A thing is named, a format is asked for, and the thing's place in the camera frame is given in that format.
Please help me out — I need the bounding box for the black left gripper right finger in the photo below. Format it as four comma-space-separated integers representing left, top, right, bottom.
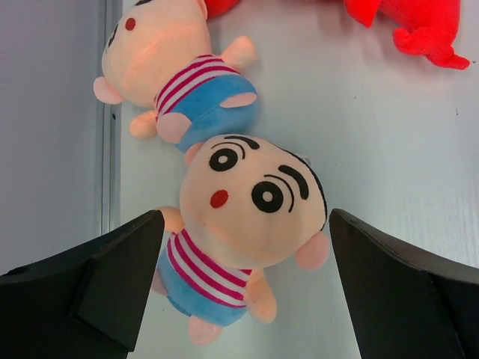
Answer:
329, 209, 478, 359

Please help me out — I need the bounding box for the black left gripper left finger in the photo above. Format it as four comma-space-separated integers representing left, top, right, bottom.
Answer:
1, 210, 164, 359

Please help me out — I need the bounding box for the boy plush doll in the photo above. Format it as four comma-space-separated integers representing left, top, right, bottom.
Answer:
152, 134, 330, 345
94, 0, 258, 152

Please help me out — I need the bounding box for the red shark plush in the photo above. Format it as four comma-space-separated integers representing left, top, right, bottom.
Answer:
344, 0, 470, 70
204, 0, 240, 19

